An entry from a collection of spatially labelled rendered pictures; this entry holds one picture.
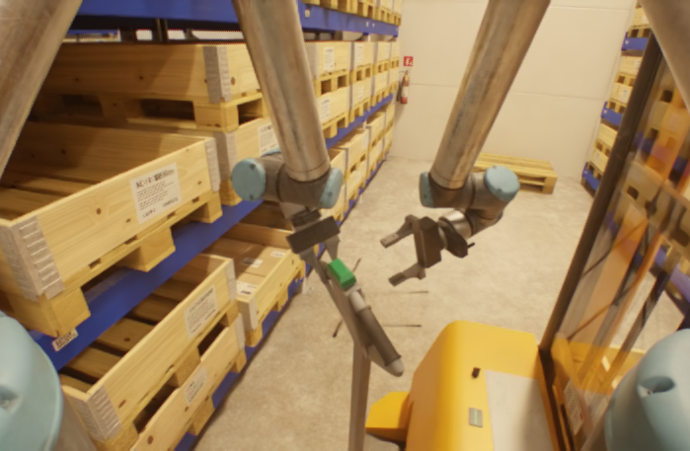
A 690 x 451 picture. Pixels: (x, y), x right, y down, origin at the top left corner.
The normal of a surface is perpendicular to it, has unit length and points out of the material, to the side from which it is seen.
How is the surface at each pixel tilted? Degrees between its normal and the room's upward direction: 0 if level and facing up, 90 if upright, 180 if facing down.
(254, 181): 79
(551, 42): 90
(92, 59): 90
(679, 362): 9
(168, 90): 90
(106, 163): 90
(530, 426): 0
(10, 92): 98
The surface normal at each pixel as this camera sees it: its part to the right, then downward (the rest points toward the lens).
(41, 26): 0.97, 0.23
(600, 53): -0.28, 0.44
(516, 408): 0.03, -0.88
